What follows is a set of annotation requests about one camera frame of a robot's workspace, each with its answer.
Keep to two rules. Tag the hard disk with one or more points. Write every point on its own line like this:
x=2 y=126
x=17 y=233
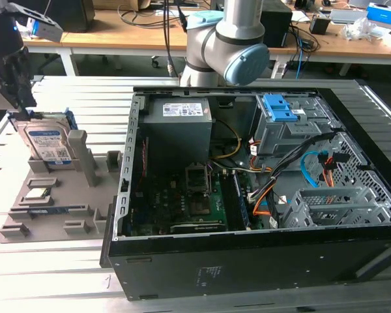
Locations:
x=45 y=140

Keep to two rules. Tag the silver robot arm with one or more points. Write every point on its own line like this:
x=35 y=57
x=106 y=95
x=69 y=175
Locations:
x=208 y=42

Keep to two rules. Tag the grey metal disk bay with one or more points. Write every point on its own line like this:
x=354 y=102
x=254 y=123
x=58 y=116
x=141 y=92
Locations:
x=329 y=199

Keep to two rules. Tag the black box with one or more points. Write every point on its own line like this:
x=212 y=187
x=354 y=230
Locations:
x=75 y=16

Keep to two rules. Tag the silver CPU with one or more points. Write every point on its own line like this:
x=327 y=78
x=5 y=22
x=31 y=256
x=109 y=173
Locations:
x=36 y=194

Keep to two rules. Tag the grey parts rack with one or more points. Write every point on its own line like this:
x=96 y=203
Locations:
x=71 y=195

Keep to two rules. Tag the blue RAM stick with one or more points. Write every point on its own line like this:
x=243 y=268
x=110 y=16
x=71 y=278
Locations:
x=49 y=210

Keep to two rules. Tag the grey power supply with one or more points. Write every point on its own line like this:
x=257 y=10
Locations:
x=179 y=137

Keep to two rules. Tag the thin locking lever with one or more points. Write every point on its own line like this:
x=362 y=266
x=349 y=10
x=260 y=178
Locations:
x=210 y=179

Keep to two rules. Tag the CPU socket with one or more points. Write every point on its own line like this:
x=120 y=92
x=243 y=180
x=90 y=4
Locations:
x=200 y=208

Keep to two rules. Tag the black graphics card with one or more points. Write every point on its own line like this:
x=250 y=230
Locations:
x=195 y=225

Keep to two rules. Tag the green motherboard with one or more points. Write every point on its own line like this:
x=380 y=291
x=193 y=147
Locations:
x=218 y=205

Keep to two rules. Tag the black tower computer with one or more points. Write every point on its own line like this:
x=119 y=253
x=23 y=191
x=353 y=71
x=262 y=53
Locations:
x=278 y=26

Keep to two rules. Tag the black RAM slot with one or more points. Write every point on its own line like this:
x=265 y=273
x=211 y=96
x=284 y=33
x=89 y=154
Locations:
x=228 y=202
x=241 y=202

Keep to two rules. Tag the grey metal drive cage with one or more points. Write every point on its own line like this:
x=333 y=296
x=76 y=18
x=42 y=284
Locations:
x=290 y=137

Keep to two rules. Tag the black PC case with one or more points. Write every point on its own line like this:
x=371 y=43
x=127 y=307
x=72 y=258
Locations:
x=247 y=270

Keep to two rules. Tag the flat grey box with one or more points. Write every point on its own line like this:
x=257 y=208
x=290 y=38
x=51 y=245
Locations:
x=348 y=15

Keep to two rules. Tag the clear plastic bag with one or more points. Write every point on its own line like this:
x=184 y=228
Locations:
x=361 y=29

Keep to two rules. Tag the blue and white box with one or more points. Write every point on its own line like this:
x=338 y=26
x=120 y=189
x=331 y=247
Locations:
x=384 y=13

